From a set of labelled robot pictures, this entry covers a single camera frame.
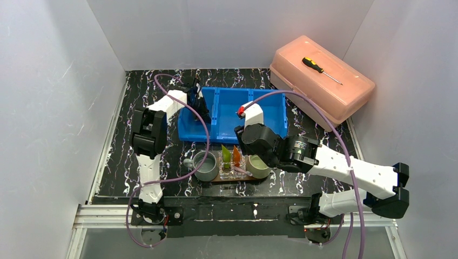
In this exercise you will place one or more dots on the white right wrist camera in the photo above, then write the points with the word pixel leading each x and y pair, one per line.
pixel 252 114

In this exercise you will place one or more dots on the yellow-green toothpaste tube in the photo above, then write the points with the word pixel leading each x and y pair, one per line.
pixel 226 157

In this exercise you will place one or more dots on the oval wooden tray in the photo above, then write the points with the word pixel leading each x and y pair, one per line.
pixel 220 179

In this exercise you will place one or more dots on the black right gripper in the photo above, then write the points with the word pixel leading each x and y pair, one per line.
pixel 247 139

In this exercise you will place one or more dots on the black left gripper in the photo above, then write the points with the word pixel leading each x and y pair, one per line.
pixel 200 106

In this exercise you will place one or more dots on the yellow black screwdriver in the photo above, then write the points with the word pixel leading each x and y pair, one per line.
pixel 313 65

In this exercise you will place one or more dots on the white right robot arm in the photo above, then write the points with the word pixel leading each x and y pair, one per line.
pixel 379 189

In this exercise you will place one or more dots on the light green ceramic mug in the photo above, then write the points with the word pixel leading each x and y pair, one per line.
pixel 257 168

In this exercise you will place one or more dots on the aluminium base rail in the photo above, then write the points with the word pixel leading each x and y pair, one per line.
pixel 114 216

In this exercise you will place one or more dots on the clear plastic toothbrush holder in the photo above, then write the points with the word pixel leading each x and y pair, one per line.
pixel 228 172

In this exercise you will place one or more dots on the grey-blue ceramic mug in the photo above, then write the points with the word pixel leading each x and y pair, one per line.
pixel 208 170

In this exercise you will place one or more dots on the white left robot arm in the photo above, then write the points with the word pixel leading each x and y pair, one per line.
pixel 149 138

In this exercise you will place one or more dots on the blue three-compartment bin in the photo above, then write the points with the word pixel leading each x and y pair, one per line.
pixel 223 104

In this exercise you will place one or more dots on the pink plastic toolbox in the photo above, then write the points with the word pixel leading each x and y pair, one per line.
pixel 336 102

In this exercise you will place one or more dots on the orange toothpaste tube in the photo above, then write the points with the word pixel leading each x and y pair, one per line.
pixel 236 157

